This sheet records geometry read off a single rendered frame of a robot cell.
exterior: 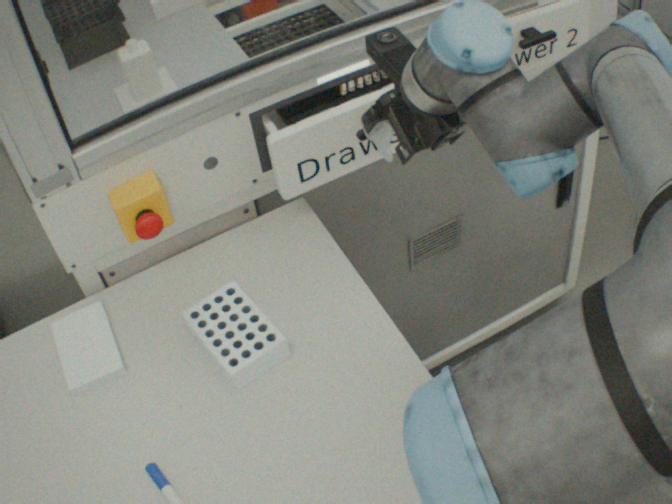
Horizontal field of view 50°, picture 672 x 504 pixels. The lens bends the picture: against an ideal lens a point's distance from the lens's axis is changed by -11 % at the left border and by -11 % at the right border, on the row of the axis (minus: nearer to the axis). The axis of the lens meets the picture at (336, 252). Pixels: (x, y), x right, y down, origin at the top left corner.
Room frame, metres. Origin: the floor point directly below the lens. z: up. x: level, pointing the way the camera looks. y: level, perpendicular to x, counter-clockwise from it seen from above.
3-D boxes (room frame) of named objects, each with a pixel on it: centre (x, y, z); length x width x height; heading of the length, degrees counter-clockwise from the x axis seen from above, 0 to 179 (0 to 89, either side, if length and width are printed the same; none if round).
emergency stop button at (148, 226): (0.73, 0.24, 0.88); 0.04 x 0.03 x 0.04; 110
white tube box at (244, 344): (0.60, 0.14, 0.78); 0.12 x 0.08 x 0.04; 29
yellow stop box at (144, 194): (0.76, 0.25, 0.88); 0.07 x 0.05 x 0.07; 110
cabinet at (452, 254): (1.36, 0.06, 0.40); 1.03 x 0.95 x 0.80; 110
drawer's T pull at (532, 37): (0.97, -0.36, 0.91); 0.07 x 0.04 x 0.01; 110
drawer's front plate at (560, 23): (1.00, -0.35, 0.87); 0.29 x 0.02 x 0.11; 110
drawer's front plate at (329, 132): (0.84, -0.08, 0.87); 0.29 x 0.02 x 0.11; 110
